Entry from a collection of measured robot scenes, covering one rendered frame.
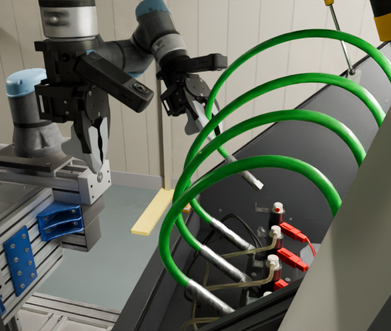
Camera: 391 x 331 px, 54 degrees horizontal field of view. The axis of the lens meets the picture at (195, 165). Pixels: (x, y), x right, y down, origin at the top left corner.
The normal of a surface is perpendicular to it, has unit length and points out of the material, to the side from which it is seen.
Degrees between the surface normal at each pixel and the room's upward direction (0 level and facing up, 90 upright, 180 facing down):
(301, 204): 90
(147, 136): 90
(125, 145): 90
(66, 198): 90
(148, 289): 0
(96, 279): 0
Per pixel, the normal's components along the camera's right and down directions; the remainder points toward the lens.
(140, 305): 0.00, -0.91
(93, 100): 0.97, 0.10
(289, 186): -0.24, 0.41
